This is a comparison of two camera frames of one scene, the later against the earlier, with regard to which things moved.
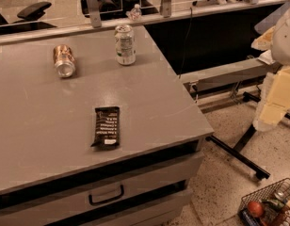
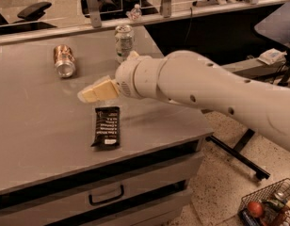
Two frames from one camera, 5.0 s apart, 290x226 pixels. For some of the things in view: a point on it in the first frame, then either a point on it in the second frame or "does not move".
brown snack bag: (285, 217) does not move
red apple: (255, 209) does not move
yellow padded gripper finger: (265, 41) to (139, 76)
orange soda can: (65, 63) does not move
